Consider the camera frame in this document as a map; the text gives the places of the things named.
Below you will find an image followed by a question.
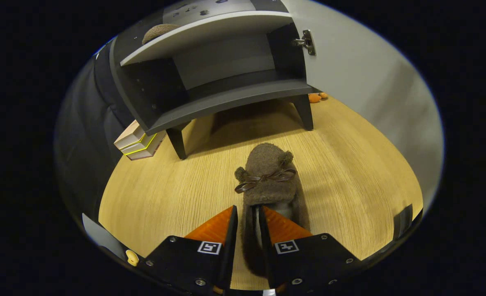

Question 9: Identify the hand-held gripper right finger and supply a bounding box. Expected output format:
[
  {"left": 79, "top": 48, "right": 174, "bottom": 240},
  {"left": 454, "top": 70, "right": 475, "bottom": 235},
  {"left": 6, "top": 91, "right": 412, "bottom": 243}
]
[{"left": 258, "top": 206, "right": 360, "bottom": 294}]

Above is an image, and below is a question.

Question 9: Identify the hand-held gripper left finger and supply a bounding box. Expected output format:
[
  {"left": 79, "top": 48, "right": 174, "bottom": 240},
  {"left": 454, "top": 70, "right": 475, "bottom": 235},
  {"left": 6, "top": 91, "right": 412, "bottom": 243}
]
[{"left": 137, "top": 205, "right": 239, "bottom": 294}]

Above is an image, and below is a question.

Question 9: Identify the brown fuzzy shoe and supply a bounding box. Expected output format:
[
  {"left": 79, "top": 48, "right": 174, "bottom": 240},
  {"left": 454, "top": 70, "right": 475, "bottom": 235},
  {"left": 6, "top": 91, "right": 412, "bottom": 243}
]
[
  {"left": 142, "top": 23, "right": 182, "bottom": 45},
  {"left": 234, "top": 143, "right": 311, "bottom": 278}
]

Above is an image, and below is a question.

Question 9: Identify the dark grey shoe cabinet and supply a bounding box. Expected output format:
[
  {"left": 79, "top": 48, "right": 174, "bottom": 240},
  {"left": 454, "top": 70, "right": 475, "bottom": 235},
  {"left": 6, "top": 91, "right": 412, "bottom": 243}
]
[{"left": 109, "top": 0, "right": 319, "bottom": 160}]

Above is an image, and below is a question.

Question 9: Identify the white cabinet shelf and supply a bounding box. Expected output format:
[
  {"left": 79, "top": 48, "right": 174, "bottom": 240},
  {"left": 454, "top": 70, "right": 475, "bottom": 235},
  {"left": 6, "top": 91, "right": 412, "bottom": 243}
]
[{"left": 120, "top": 11, "right": 295, "bottom": 66}]

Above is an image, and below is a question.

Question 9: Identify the metal door hinge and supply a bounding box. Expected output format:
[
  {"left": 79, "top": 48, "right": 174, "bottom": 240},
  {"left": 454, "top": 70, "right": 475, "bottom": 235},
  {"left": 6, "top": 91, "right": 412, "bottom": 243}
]
[{"left": 292, "top": 30, "right": 316, "bottom": 56}]

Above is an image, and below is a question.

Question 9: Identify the pale thick book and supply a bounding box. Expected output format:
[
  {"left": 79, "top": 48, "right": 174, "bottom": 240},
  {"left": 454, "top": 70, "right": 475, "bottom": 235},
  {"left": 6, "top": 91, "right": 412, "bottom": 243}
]
[{"left": 127, "top": 132, "right": 167, "bottom": 161}]

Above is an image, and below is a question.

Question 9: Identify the yellow edged book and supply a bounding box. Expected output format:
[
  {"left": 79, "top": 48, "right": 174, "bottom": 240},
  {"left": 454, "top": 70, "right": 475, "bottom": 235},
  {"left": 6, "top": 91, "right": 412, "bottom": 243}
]
[{"left": 121, "top": 132, "right": 159, "bottom": 156}]

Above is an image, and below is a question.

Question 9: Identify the black backdrop cloth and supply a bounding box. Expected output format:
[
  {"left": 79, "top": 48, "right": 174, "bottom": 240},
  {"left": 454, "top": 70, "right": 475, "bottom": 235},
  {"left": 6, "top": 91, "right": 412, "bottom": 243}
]
[{"left": 54, "top": 37, "right": 136, "bottom": 222}]

